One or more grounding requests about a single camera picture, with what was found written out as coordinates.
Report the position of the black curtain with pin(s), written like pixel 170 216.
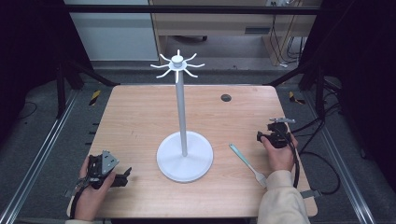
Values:
pixel 28 46
pixel 364 62

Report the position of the dark round table grommet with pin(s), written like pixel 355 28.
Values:
pixel 226 97

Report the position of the black horizontal frame bar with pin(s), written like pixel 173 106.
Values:
pixel 193 9

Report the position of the wooden desk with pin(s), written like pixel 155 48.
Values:
pixel 218 25

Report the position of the yellow tool right floor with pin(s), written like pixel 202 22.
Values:
pixel 294 98

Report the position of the yellow tool left floor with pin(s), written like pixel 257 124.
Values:
pixel 95 97

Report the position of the person's right hand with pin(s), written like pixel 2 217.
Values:
pixel 280 158

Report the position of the yellow tool floor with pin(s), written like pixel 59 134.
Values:
pixel 95 97
pixel 294 98

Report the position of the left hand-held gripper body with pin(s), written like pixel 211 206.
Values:
pixel 108 161

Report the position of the person's left hand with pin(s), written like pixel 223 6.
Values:
pixel 88 199

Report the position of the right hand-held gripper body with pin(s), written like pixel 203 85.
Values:
pixel 279 137

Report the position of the aluminium floor rail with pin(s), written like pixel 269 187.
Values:
pixel 37 158
pixel 339 158

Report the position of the black metal stand legs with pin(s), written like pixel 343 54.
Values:
pixel 320 93
pixel 61 93

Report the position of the white cabinet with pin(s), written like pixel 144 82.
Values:
pixel 115 34

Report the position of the white hook rack stand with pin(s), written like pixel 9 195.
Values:
pixel 184 161

